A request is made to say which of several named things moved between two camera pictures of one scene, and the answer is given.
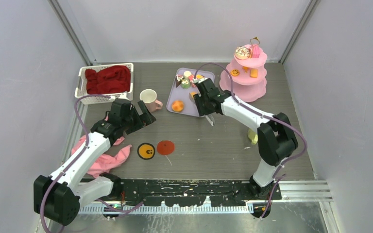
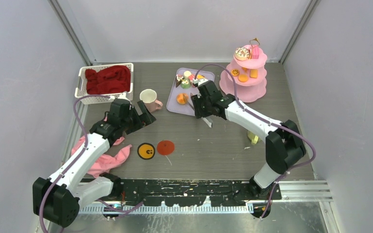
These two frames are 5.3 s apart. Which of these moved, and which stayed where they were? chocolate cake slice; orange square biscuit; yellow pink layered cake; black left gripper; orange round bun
Moved: orange round bun
Stayed: yellow pink layered cake; black left gripper; orange square biscuit; chocolate cake slice
